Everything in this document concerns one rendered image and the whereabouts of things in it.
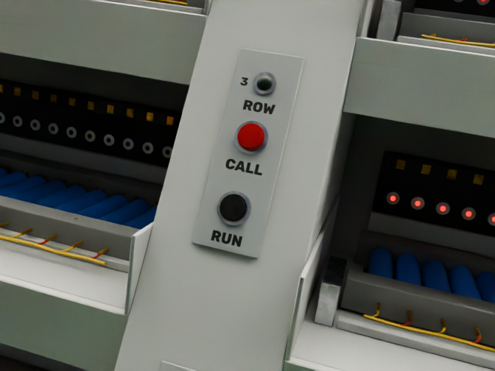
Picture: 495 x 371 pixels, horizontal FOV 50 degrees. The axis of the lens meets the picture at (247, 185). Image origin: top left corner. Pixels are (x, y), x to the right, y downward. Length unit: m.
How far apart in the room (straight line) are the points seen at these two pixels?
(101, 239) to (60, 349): 0.08
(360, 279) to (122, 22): 0.23
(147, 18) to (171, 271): 0.16
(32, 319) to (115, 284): 0.05
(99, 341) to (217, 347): 0.08
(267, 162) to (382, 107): 0.08
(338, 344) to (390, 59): 0.17
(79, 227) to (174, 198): 0.09
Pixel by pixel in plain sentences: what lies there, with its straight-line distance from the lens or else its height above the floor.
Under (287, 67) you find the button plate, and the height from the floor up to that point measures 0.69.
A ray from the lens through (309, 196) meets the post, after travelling 0.30.
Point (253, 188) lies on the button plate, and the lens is 0.31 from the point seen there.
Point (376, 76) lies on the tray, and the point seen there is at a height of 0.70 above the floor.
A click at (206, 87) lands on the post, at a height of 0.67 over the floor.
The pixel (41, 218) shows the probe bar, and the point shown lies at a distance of 0.41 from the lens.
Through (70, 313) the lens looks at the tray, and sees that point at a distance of 0.35.
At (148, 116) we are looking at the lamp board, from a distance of 0.50.
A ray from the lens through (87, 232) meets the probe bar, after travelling 0.39.
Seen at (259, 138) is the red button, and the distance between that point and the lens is 0.31.
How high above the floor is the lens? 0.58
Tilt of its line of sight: 7 degrees up
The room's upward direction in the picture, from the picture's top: 14 degrees clockwise
